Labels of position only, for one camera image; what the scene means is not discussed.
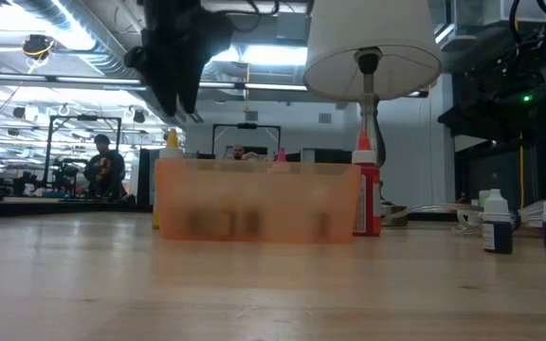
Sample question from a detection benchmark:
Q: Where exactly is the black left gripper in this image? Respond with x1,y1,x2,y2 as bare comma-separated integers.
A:
123,0,234,118

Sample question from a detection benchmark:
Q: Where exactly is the yellow-tipped tall dye bottle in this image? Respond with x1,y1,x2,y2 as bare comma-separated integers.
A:
152,128,185,230

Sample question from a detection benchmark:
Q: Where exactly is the red-tipped tall dye bottle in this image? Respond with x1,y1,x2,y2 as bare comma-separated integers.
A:
351,131,383,237

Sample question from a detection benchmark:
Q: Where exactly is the long ceiling light strip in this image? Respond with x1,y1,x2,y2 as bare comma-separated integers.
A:
0,70,308,92

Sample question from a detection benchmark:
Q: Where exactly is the black equipment cabinet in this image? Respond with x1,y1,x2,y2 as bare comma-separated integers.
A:
136,147,158,207

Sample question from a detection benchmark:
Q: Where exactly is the grey ceiling junction box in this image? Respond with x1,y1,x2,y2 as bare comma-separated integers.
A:
276,11,310,42

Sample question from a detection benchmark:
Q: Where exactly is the orange translucent plastic bin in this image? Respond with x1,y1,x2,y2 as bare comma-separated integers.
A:
154,158,363,245

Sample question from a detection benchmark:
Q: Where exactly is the black desk monitor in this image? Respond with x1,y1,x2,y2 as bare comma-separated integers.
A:
300,147,355,165

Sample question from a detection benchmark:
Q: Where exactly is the white shade silver table lamp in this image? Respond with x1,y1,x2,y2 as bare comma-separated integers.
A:
301,0,444,227

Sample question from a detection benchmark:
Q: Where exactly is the white ceiling air unit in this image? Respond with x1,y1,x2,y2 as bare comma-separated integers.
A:
450,0,514,29

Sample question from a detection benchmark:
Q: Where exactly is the black shelf unit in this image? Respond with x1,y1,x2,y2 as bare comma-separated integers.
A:
452,108,546,209

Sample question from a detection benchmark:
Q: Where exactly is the silver spiral ceiling duct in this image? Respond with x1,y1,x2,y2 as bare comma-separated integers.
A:
14,0,146,81

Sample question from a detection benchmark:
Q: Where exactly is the black yellow hanging cord reel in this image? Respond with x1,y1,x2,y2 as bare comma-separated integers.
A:
21,33,56,62

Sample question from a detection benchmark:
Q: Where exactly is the clear bundled lamp cord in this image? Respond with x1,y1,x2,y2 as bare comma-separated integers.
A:
381,201,546,237

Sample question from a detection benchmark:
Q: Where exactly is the yellow hanging cable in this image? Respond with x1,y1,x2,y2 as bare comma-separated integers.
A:
518,132,525,209

